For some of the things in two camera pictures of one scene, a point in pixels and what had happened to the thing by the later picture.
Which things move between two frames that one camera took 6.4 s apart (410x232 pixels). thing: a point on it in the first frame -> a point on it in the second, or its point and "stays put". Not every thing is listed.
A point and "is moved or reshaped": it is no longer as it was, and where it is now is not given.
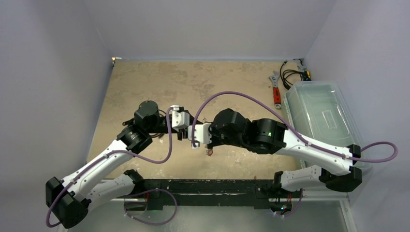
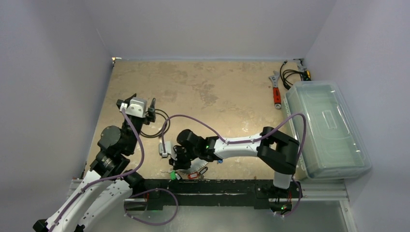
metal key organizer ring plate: [209, 151] is moved or reshaped
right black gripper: [212, 140] -> [179, 156]
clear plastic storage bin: [316, 111] stays put
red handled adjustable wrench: [276, 92] stays put
